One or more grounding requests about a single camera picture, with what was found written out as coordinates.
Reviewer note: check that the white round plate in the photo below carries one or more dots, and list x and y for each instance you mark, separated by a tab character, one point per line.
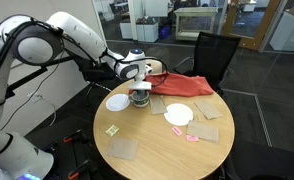
117	102
178	115

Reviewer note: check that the white box cabinet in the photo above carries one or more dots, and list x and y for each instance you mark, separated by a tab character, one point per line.
290	31

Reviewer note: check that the black orange bar clamp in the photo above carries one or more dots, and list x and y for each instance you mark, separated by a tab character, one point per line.
78	169
73	136

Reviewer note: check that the white low cabinet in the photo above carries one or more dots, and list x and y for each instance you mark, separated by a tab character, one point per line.
143	31

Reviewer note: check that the pink sticky note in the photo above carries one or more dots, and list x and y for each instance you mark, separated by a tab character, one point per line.
192	138
177	131

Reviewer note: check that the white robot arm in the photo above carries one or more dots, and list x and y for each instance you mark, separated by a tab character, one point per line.
77	33

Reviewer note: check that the cream utility cart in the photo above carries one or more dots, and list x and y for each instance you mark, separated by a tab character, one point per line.
195	13

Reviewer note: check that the dark upholstered chair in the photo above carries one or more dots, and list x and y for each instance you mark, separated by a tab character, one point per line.
270	163

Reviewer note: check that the black mesh office chair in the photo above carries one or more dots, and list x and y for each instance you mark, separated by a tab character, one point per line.
217	53

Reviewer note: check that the wooden door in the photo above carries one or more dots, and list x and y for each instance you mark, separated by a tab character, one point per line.
253	36

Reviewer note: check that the orange cloth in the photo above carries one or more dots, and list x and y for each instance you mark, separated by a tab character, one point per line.
183	85

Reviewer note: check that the white green ceramic mug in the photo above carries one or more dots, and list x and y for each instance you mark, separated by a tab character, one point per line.
140	102

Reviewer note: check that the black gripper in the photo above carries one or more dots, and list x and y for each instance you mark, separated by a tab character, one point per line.
141	94

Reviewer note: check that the blue bag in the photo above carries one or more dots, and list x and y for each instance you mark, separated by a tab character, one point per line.
164	32

